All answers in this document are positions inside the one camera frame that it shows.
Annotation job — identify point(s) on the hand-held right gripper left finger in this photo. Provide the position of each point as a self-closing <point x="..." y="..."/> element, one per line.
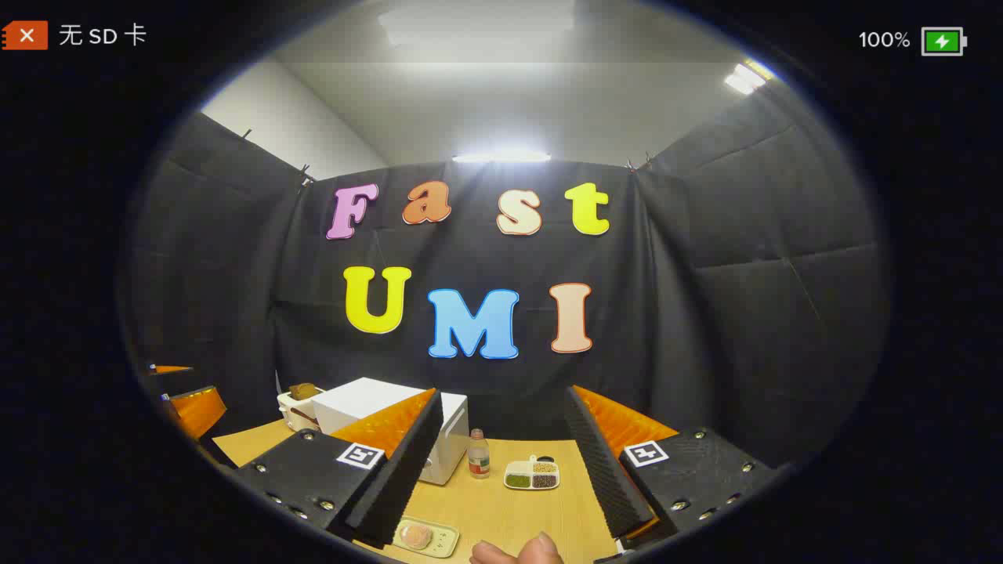
<point x="407" y="470"/>

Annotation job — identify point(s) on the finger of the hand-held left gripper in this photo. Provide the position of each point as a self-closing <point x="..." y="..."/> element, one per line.
<point x="166" y="369"/>
<point x="196" y="411"/>

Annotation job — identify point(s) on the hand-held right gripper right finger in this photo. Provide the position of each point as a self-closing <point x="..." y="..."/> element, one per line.
<point x="599" y="470"/>

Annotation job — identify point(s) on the breaded round bun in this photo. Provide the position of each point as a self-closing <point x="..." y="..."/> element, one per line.
<point x="416" y="536"/>

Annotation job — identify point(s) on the white microwave oven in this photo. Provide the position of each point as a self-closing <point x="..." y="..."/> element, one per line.
<point x="360" y="399"/>

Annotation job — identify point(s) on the white divided dish with beans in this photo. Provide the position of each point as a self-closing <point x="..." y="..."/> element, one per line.
<point x="533" y="475"/>

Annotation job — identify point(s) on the clear bottle with red label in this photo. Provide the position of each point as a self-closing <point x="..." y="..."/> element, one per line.
<point x="479" y="458"/>

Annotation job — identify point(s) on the white patterned plate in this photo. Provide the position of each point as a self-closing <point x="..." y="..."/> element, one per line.
<point x="445" y="542"/>

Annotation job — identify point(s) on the white toaster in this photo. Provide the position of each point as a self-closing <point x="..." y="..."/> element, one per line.
<point x="296" y="413"/>

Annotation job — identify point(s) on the brown bread slice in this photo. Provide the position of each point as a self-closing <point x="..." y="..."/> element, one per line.
<point x="302" y="390"/>

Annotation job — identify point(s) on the black backdrop cloth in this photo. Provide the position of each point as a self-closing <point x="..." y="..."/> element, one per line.
<point x="744" y="313"/>

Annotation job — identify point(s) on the long ceiling light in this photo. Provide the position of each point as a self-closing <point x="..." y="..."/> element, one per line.
<point x="501" y="157"/>

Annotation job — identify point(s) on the square ceiling light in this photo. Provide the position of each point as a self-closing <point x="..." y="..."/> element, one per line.
<point x="746" y="78"/>

